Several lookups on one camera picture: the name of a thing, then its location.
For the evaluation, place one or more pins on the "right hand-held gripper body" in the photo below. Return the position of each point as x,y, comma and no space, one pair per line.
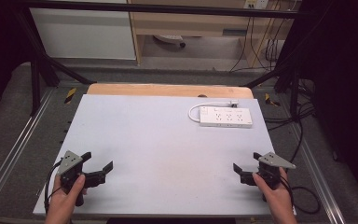
272,161

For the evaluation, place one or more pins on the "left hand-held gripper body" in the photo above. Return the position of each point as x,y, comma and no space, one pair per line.
70,166

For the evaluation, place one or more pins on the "person's left hand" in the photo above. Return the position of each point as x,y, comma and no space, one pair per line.
63,199

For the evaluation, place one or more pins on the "person's right hand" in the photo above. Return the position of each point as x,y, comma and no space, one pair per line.
276,197

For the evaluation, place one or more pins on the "white power strip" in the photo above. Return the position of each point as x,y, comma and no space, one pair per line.
225,116

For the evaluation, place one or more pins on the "white power plug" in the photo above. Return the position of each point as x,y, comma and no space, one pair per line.
234,102

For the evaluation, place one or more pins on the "black metal stand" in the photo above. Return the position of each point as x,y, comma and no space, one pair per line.
293,87
35,77

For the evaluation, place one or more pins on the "wooden board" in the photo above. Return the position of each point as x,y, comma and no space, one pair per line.
167,90

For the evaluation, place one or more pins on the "black curtain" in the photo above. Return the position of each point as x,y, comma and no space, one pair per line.
341,77
0,46

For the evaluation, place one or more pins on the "white cabinet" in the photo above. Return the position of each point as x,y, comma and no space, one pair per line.
84,34

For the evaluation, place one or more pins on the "white device under desk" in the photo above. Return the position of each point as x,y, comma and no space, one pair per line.
170,39

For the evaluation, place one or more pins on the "wooden desk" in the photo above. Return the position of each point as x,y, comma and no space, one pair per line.
192,21

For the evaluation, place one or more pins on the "aluminium rail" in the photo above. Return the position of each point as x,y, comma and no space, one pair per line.
11,158
318,177

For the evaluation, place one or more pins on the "white wall socket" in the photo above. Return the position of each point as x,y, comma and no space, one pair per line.
256,3

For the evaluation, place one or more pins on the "black metal frame bar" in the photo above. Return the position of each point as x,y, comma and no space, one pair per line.
167,8

